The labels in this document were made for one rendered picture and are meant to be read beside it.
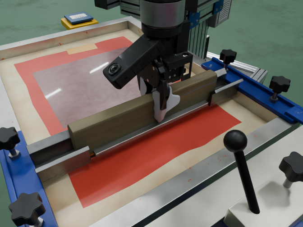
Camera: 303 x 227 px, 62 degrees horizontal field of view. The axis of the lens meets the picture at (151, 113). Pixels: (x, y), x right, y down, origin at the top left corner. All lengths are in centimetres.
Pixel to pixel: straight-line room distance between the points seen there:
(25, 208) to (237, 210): 28
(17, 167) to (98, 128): 16
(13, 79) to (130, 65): 51
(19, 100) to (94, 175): 35
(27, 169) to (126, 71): 25
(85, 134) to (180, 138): 22
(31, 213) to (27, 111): 38
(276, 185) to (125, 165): 29
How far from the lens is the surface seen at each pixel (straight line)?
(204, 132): 61
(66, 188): 53
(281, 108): 67
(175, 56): 49
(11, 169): 54
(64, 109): 70
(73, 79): 81
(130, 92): 72
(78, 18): 123
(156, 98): 51
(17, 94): 80
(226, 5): 173
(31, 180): 50
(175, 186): 47
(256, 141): 57
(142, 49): 45
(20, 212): 40
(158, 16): 43
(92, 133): 49
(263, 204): 37
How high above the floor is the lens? 138
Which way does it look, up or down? 41 degrees down
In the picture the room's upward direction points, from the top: straight up
